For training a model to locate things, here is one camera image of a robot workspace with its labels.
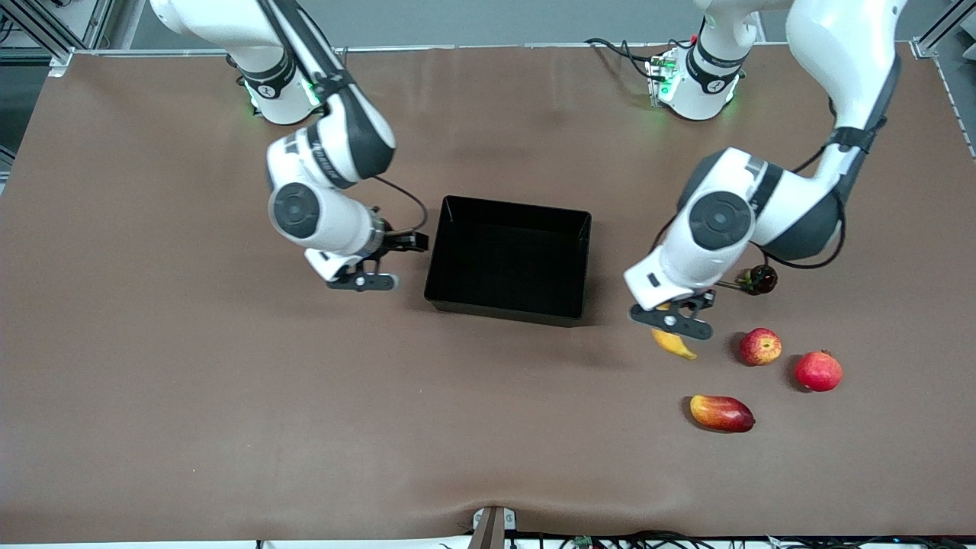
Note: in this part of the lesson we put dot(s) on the red pomegranate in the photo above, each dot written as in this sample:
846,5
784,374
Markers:
818,372

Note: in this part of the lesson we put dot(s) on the metal camera bracket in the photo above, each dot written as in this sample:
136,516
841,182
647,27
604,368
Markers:
492,530

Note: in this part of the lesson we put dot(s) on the red yellow mango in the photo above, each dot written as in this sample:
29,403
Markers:
722,414

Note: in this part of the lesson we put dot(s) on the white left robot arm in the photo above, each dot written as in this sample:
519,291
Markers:
839,46

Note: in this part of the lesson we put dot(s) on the black plastic box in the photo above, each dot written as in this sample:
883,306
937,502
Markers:
511,259

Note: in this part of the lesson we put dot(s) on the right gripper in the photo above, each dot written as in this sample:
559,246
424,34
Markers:
396,242

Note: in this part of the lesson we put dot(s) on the brown table mat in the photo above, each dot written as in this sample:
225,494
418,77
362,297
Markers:
229,381

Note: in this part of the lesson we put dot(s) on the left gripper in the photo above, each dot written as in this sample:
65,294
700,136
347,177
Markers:
698,302

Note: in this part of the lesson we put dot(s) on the dark purple mangosteen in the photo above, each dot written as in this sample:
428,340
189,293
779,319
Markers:
764,280

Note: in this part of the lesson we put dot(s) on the small red yellow apple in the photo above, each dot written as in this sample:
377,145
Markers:
761,347

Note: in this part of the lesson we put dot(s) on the aluminium frame post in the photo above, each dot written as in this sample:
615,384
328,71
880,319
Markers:
934,38
38,27

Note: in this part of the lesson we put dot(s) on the yellow banana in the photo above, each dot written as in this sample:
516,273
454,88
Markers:
677,345

